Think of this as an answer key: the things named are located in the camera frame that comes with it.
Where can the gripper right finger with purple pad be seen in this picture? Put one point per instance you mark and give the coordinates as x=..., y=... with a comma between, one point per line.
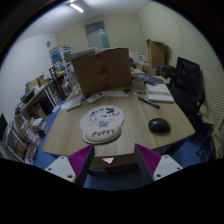
x=153, y=166

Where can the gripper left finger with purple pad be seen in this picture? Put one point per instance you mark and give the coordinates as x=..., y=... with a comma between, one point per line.
x=73, y=168

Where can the black computer mouse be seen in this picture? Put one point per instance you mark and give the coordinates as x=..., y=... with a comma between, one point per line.
x=159, y=125

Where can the puppy print mouse pad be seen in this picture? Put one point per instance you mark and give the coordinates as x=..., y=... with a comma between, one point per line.
x=102, y=124

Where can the wooden bookshelf with books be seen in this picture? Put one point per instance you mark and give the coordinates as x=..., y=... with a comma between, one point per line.
x=19, y=138

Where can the white flat box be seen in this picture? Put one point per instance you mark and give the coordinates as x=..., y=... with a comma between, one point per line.
x=71, y=104

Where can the black marker pen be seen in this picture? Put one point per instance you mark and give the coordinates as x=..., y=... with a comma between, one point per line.
x=149, y=102

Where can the open white notebook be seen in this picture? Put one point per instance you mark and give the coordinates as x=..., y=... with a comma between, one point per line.
x=159, y=93

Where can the white remote control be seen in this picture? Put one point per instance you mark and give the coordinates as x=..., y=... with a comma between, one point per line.
x=95, y=98

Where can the black office chair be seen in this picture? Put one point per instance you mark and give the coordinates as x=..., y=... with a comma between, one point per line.
x=187, y=90

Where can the dark blue book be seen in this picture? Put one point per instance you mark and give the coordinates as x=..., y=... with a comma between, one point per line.
x=152, y=80

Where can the blue and white display box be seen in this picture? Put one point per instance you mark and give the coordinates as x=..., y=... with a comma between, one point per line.
x=58, y=55

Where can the large brown cardboard box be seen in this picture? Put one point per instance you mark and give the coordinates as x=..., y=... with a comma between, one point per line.
x=103, y=71

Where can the tall cardboard box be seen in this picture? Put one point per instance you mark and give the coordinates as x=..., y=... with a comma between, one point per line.
x=156, y=53

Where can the grey door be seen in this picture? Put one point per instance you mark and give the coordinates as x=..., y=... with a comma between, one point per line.
x=97, y=35

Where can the ceiling light strip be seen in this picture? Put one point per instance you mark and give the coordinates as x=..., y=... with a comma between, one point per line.
x=76, y=7

